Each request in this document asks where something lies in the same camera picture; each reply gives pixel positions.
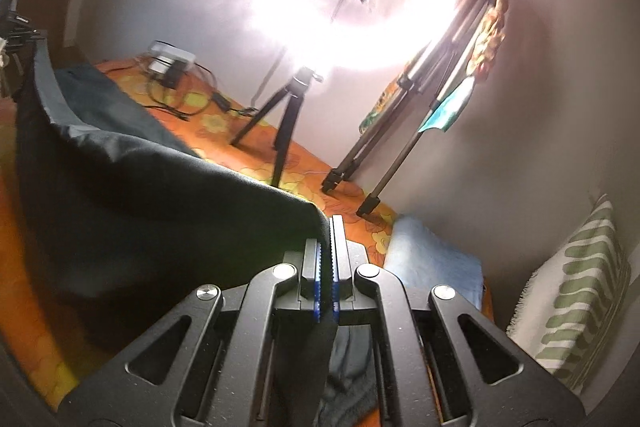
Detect black cable on bed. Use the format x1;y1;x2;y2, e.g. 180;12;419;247
98;56;262;122

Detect large silver tripod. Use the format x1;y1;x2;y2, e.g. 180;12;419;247
319;0;482;217

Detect folded light blue cloth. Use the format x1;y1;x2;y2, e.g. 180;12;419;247
383;216;484;310

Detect small black tripod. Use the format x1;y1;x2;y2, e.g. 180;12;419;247
230;67;322;187

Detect green striped white pillow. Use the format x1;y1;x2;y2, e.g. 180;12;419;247
506;195;631;395

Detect orange floral bedsheet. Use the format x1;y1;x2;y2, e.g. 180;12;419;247
1;60;396;413

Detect dark grey pants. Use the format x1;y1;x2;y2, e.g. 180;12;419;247
16;41;378;426

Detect white power adapter box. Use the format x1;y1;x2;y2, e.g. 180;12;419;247
148;40;196;89

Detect colourful cloth on tripod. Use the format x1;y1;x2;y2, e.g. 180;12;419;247
359;0;509;134

